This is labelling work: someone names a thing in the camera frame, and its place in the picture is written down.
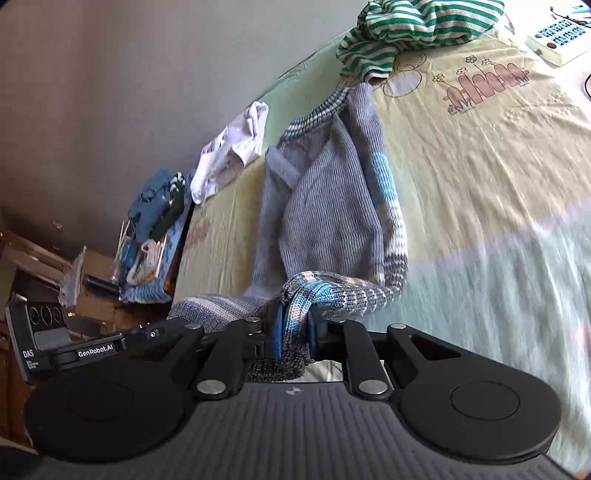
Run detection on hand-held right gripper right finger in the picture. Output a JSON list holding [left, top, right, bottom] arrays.
[[307, 305, 462, 400]]

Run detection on grey blue-striped knit sweater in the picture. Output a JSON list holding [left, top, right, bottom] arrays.
[[166, 83, 409, 384]]

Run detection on green white striped garment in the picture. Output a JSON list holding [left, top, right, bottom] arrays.
[[336, 0, 506, 83]]

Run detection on white device with blue buttons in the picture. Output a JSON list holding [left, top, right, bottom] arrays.
[[524, 4, 591, 68]]

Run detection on black cylinder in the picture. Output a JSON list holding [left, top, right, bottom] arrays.
[[82, 274, 122, 297]]

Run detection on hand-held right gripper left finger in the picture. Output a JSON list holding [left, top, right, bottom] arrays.
[[134, 305, 284, 401]]

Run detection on pale green yellow bed sheet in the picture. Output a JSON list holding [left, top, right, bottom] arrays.
[[173, 18, 591, 474]]

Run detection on dark blue cloth pile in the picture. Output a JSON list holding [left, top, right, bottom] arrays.
[[127, 168, 195, 241]]

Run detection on cardboard box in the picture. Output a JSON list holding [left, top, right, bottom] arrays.
[[0, 226, 123, 333]]

